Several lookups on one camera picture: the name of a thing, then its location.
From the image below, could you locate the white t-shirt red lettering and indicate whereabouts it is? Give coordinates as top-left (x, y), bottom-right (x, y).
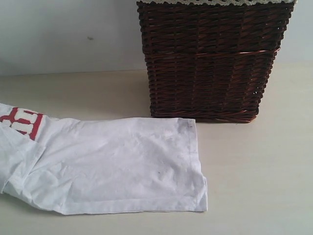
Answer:
top-left (0, 104), bottom-right (208, 215)

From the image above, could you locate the dark brown wicker basket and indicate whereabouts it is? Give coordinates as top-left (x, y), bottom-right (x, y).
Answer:
top-left (136, 2), bottom-right (295, 123)

